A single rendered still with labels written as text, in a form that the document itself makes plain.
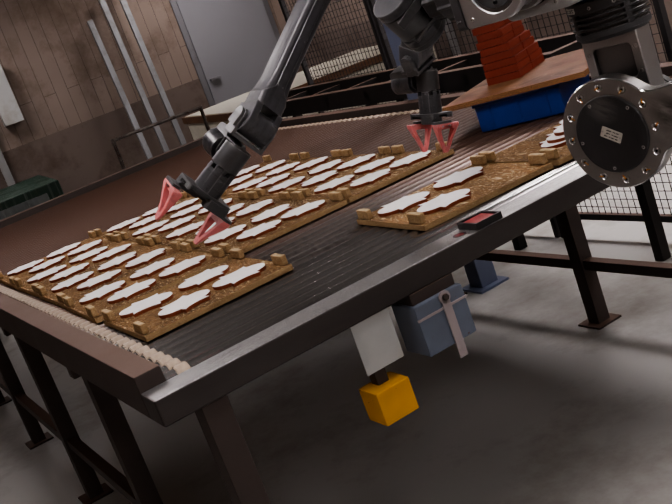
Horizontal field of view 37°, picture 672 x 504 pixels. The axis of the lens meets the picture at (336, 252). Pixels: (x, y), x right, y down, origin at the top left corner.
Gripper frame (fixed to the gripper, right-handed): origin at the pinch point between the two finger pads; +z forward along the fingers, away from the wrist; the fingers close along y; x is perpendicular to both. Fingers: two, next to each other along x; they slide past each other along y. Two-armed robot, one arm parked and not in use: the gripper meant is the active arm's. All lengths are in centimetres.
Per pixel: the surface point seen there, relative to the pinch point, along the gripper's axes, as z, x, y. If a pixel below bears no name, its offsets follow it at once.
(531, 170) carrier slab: 8.6, 21.0, 11.0
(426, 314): 32, -27, 32
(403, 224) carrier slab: 16.7, -13.3, 2.6
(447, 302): 30.2, -21.9, 31.9
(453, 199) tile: 12.4, -0.6, 6.7
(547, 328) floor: 90, 107, -98
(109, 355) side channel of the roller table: 32, -90, -1
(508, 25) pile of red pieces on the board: -29, 79, -69
